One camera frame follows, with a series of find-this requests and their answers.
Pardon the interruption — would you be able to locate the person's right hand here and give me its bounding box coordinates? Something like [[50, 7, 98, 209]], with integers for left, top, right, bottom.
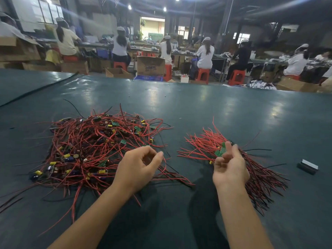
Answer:
[[212, 141, 251, 192]]

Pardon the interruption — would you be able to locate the person's left hand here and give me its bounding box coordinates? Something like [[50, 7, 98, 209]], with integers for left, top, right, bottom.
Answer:
[[113, 146, 165, 197]]

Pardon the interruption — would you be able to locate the sorted bundle of wired boards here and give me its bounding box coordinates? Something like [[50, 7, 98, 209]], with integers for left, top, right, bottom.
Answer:
[[177, 119, 289, 213]]

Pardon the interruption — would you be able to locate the pile of red-wired boards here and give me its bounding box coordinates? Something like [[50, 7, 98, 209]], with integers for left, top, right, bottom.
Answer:
[[0, 105, 195, 234]]

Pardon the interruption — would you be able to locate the person's left forearm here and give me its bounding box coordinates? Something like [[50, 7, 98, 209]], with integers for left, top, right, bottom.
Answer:
[[48, 185, 133, 249]]

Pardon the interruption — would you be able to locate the person's right forearm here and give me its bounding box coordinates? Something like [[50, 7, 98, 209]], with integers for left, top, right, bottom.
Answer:
[[215, 185, 274, 249]]

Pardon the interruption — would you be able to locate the dark green table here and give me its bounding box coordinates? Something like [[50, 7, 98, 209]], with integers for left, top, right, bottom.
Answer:
[[0, 69, 332, 249]]

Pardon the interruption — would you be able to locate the small black grey block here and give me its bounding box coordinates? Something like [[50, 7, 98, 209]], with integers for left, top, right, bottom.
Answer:
[[297, 159, 319, 175]]

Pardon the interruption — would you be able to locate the heap of black white items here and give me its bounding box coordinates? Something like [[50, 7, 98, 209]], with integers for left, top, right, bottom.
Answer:
[[247, 80, 277, 90]]

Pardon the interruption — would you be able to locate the blue plastic crate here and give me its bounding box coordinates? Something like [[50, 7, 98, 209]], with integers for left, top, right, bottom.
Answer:
[[134, 74, 164, 82]]

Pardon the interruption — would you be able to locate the yellow sack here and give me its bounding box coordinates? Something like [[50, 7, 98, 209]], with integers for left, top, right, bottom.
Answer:
[[46, 50, 62, 65]]

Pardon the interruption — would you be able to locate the large open cardboard box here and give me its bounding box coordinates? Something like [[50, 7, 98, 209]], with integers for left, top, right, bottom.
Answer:
[[0, 37, 43, 62]]

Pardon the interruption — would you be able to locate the grid window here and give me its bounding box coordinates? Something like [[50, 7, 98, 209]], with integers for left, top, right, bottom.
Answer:
[[31, 0, 64, 24]]

